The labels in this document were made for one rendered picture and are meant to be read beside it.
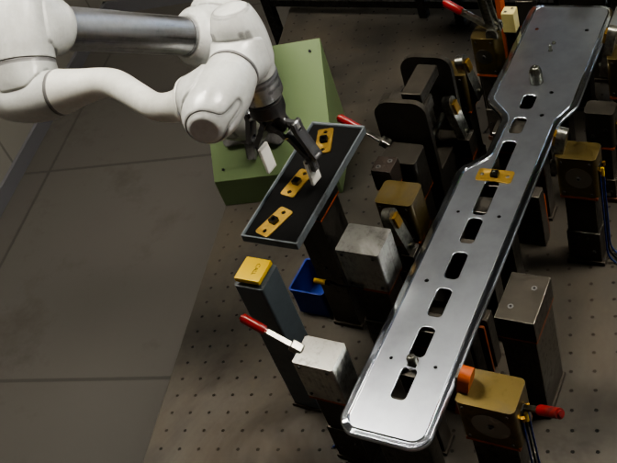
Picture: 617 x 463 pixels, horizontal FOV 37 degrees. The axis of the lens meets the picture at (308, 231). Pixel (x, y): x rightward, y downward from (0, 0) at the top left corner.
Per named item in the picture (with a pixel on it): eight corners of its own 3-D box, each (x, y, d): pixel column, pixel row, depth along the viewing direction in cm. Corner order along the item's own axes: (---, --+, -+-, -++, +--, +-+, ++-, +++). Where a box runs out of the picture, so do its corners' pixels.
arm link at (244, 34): (237, 59, 189) (217, 100, 180) (210, -7, 178) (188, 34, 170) (286, 55, 185) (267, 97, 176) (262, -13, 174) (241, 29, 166)
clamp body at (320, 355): (374, 468, 203) (330, 372, 178) (326, 456, 208) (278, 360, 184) (387, 440, 207) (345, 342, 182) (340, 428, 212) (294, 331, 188)
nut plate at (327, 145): (330, 152, 208) (329, 148, 207) (314, 154, 209) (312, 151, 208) (334, 128, 213) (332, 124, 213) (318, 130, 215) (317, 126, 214)
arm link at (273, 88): (258, 91, 179) (268, 115, 183) (285, 62, 183) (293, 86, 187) (223, 84, 184) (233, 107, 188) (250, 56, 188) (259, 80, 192)
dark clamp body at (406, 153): (443, 276, 235) (413, 165, 209) (401, 269, 241) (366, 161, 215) (454, 254, 239) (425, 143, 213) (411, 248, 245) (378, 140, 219)
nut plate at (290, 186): (293, 197, 201) (292, 194, 200) (279, 194, 203) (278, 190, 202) (314, 172, 205) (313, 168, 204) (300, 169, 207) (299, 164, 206)
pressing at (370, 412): (440, 459, 167) (438, 455, 166) (330, 431, 177) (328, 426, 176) (617, 7, 243) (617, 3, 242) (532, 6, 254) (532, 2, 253)
